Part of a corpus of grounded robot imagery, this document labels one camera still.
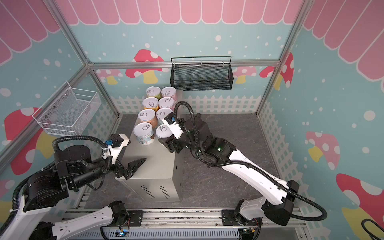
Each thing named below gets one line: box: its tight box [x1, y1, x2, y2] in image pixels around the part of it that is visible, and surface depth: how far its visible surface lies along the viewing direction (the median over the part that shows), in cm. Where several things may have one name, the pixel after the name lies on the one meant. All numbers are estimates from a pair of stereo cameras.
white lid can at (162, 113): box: [156, 107, 173, 124], surface depth 67 cm
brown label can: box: [138, 108, 158, 129], surface depth 66 cm
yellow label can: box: [142, 97, 160, 113], surface depth 71 cm
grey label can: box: [133, 122, 155, 146], surface depth 61 cm
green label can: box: [146, 86, 163, 100], surface depth 76 cm
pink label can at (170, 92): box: [161, 86, 178, 104], surface depth 76 cm
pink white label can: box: [158, 97, 176, 110], surface depth 71 cm
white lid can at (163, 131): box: [155, 123, 173, 138], surface depth 60 cm
